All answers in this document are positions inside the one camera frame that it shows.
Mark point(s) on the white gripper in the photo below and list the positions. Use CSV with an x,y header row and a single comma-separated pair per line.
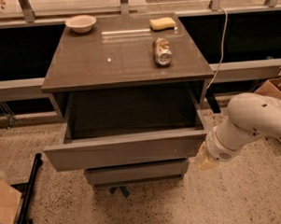
x,y
217,150

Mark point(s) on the grey top drawer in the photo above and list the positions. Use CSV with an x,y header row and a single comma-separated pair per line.
x,y
117,127

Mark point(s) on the grey drawer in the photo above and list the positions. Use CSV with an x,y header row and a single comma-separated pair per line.
x,y
117,127
137,172

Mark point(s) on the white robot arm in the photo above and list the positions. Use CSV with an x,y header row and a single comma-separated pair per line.
x,y
250,116

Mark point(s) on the grey lower drawer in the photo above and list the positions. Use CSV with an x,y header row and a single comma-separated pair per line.
x,y
137,172

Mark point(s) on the grey drawer cabinet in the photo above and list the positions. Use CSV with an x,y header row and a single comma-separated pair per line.
x,y
118,54

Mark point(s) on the crushed silver can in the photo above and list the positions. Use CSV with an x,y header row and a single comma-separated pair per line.
x,y
162,53

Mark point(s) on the yellow sponge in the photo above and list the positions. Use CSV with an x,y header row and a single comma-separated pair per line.
x,y
162,24

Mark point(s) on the white paper bowl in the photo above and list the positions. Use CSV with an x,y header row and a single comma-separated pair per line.
x,y
81,24

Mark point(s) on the black metal bar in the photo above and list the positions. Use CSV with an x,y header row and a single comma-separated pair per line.
x,y
26,189

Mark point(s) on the cardboard box left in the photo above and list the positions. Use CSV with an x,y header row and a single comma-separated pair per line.
x,y
10,200

